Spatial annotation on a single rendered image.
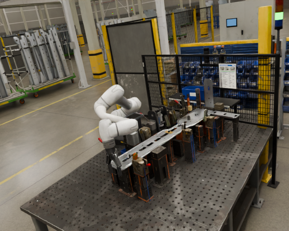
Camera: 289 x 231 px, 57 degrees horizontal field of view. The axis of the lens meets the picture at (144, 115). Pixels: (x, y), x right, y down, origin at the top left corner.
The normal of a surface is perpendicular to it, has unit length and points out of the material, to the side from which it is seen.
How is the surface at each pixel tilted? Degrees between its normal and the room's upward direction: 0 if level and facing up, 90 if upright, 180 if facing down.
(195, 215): 0
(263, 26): 90
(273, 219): 0
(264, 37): 93
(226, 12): 90
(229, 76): 90
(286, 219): 0
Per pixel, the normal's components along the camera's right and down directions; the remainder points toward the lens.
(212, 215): -0.15, -0.92
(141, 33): -0.58, 0.36
